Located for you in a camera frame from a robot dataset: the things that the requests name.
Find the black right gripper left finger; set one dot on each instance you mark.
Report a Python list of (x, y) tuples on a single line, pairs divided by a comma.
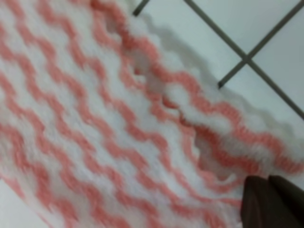
[(262, 207)]

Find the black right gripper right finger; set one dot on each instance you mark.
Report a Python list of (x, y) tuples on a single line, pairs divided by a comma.
[(291, 195)]

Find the pink wavy striped towel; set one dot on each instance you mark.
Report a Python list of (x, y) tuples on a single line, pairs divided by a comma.
[(101, 126)]

